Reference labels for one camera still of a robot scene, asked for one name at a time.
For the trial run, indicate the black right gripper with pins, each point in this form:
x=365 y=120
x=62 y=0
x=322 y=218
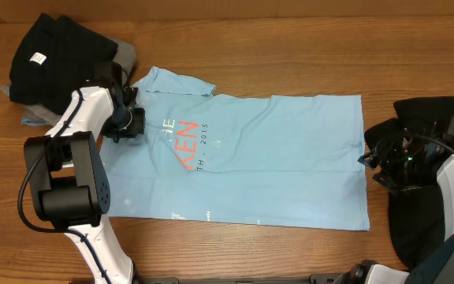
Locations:
x=381 y=155

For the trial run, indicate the folded grey garment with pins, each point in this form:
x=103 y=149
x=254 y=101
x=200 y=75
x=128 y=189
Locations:
x=125 y=56

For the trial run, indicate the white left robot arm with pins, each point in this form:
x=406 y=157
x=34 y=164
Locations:
x=66 y=188

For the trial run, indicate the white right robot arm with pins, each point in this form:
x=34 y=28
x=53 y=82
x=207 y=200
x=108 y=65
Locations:
x=438 y=267

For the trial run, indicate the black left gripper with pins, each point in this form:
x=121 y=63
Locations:
x=138 y=126

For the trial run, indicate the folded black garment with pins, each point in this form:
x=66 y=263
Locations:
x=55 y=58

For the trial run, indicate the black cloth pile right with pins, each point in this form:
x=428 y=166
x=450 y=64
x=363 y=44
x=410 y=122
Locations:
x=427 y=116

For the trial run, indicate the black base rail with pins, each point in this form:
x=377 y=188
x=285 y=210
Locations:
x=311 y=279

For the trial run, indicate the light blue printed t-shirt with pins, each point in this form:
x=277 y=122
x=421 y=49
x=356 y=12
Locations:
x=204 y=156

